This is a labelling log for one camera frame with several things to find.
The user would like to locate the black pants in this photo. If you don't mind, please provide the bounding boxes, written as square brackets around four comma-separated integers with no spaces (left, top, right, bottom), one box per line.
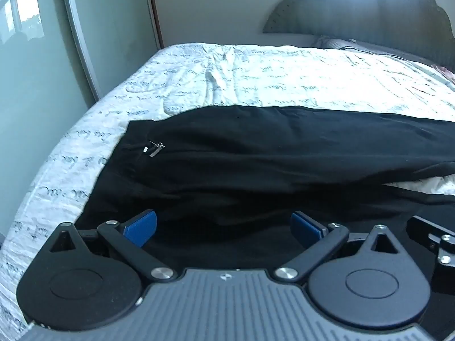
[76,105,454,270]

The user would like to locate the white script-print bed cover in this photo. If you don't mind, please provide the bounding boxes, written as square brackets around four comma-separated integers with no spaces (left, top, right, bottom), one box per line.
[1,43,454,340]

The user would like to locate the grey striped pillow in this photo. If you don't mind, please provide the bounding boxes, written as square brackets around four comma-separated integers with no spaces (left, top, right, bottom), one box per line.
[312,36,454,68]

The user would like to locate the green glass wardrobe door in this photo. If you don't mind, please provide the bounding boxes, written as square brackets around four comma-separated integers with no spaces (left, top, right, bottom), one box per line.
[1,0,158,234]

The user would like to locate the dark scalloped headboard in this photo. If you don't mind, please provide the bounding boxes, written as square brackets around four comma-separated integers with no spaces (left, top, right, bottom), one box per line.
[263,0,454,67]

